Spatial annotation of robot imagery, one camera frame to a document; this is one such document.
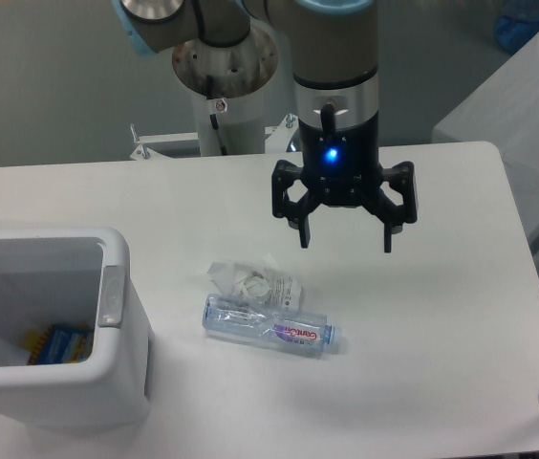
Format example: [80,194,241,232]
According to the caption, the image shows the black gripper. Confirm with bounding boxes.
[271,116,418,252]

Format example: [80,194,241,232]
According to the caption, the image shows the clear plastic wrapper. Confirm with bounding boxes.
[207,254,303,312]

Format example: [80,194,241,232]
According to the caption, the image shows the crushed clear plastic water bottle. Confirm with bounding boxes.
[202,294,342,356]

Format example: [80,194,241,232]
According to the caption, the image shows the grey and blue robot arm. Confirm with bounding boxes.
[113,1,418,246]

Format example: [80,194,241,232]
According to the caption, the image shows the white plastic trash can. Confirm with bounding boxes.
[0,228,153,427]

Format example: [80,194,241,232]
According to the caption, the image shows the grey covered cabinet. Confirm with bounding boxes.
[432,33,539,253]

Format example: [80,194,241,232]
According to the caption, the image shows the blue plastic bag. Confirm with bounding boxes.
[493,1,539,55]

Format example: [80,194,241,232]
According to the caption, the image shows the blue and yellow box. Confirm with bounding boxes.
[22,324,95,365]

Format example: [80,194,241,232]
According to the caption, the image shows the white metal mounting bracket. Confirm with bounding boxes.
[129,113,302,161]

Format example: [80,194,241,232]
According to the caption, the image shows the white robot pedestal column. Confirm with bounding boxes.
[172,26,278,133]

